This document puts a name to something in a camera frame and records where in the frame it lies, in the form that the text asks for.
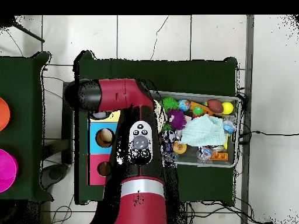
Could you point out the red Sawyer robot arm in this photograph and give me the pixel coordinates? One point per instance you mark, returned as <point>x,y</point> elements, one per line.
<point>121,93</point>

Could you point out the clear mesh bin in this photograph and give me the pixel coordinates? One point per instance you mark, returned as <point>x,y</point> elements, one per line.
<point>210,163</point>

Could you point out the small soccer ball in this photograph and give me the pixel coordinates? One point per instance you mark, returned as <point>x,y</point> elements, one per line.
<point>168,137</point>

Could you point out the purple spiky ball with eyes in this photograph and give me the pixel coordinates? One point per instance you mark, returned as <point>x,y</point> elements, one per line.
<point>176,120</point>

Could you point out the large green spiky ball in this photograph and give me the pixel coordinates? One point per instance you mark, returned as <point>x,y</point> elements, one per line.
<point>169,103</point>

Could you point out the orange textured ball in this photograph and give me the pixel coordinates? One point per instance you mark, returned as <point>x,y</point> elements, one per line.
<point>180,147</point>

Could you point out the small globe print ball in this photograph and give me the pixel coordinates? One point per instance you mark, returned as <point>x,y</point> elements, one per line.
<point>184,104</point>

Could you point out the small green ball with eyes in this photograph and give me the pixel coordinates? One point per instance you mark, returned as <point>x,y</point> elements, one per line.
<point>198,110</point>

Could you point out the mint green cloth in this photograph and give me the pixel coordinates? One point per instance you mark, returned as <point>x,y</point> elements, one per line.
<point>203,131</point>

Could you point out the dark green table cloth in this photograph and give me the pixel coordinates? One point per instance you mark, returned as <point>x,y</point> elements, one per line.
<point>187,74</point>

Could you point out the brown toy football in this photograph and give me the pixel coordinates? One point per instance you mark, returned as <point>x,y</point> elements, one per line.
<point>215,105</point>

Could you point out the orange toy brick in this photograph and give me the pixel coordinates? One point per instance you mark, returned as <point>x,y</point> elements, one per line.
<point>219,156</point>

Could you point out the yellow ball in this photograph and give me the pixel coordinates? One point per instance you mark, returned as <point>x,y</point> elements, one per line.
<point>227,108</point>

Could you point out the dark green side table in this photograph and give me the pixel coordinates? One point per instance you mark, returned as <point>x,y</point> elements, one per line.
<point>25,93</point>

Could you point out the orange disc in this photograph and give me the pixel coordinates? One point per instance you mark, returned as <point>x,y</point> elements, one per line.
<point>3,114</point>

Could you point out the pink disc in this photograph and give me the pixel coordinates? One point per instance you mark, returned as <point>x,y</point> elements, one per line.
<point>6,170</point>

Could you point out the black tripod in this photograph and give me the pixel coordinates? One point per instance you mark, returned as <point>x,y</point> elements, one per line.
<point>7,21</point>

